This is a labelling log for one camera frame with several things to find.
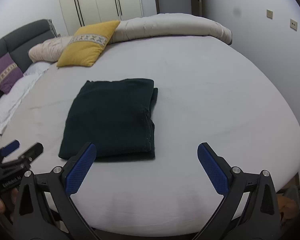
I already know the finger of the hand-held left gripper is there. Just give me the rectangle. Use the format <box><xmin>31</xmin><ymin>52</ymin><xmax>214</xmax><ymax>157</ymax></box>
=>
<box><xmin>14</xmin><ymin>142</ymin><xmax>44</xmax><ymax>167</ymax></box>
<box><xmin>0</xmin><ymin>140</ymin><xmax>20</xmax><ymax>158</ymax></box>

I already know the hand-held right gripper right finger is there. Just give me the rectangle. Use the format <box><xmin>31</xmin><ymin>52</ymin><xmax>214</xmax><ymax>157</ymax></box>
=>
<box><xmin>197</xmin><ymin>142</ymin><xmax>282</xmax><ymax>240</ymax></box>

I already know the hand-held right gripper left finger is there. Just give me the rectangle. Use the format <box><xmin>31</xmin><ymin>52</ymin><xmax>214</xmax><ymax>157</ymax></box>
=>
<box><xmin>11</xmin><ymin>142</ymin><xmax>100</xmax><ymax>240</ymax></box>

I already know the dark green towel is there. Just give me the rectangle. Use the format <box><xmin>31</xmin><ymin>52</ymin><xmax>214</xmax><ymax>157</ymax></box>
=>
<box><xmin>59</xmin><ymin>78</ymin><xmax>158</xmax><ymax>162</ymax></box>

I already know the person's left hand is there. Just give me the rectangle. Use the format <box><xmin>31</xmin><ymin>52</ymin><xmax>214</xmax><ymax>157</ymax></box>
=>
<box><xmin>0</xmin><ymin>187</ymin><xmax>19</xmax><ymax>222</ymax></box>

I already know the white bed pillow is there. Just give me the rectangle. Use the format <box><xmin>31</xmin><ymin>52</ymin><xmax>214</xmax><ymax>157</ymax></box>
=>
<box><xmin>0</xmin><ymin>61</ymin><xmax>52</xmax><ymax>137</ymax></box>

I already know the purple throw pillow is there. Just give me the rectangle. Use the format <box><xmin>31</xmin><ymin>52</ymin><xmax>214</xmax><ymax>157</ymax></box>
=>
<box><xmin>0</xmin><ymin>52</ymin><xmax>24</xmax><ymax>94</ymax></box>

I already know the bed with white sheet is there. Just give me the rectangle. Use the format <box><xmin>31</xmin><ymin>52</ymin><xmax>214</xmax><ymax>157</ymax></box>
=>
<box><xmin>0</xmin><ymin>35</ymin><xmax>300</xmax><ymax>230</ymax></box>

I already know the grey padded headboard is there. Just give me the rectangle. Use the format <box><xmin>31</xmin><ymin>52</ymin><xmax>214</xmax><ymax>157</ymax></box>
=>
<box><xmin>0</xmin><ymin>19</ymin><xmax>58</xmax><ymax>113</ymax></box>

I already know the yellow throw pillow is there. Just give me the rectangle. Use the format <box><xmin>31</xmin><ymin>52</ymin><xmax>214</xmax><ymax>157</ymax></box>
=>
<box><xmin>56</xmin><ymin>20</ymin><xmax>121</xmax><ymax>68</ymax></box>

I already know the beige rolled duvet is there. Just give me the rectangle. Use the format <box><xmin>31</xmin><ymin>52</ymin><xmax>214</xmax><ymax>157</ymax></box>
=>
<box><xmin>28</xmin><ymin>13</ymin><xmax>232</xmax><ymax>63</ymax></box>

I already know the cream wardrobe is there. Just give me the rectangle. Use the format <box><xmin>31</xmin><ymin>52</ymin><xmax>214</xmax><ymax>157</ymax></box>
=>
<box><xmin>55</xmin><ymin>0</ymin><xmax>157</xmax><ymax>34</ymax></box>

